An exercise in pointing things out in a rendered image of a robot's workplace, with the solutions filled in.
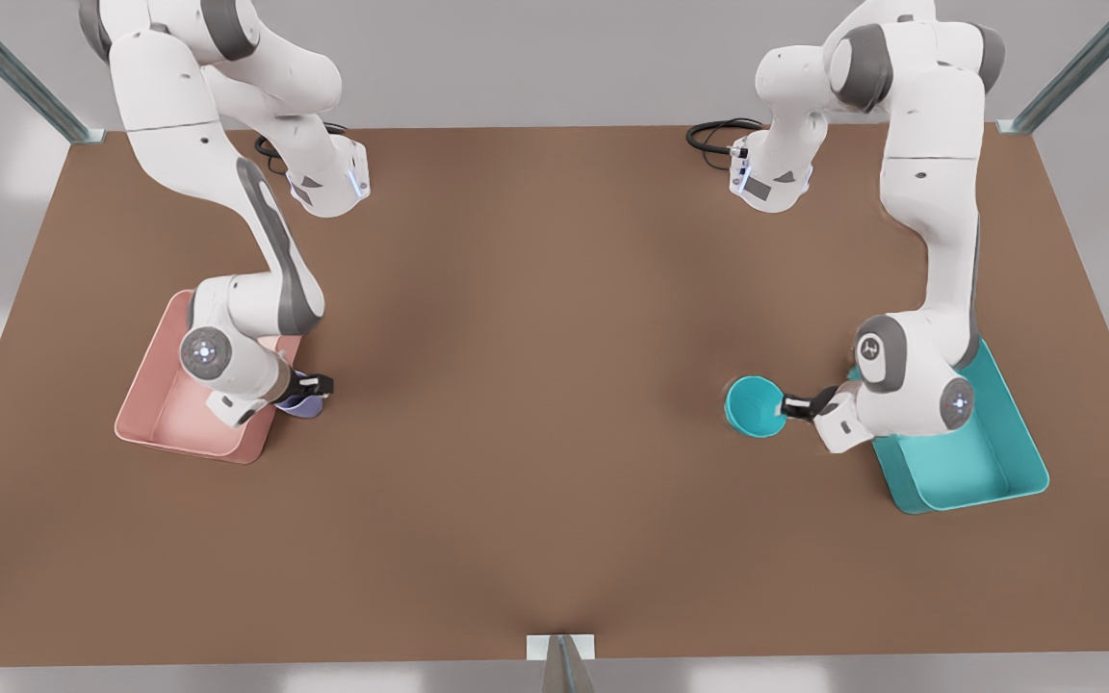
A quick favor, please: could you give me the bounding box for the purple cup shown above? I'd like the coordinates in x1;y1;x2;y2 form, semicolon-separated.
274;371;326;420

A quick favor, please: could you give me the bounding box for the teal bowl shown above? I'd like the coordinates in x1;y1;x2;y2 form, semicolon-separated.
724;375;789;439

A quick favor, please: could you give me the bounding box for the pink box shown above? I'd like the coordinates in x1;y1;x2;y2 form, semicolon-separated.
115;290;303;465

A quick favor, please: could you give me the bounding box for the teal box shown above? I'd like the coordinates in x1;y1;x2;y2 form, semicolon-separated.
846;337;1050;514

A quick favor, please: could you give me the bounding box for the black cable loop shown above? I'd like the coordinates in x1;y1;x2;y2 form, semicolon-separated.
686;118;767;170
254;123;348;174

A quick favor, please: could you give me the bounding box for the silver frame post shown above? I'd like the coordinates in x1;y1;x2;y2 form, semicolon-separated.
527;634;596;693
996;0;1109;135
0;0;105;144

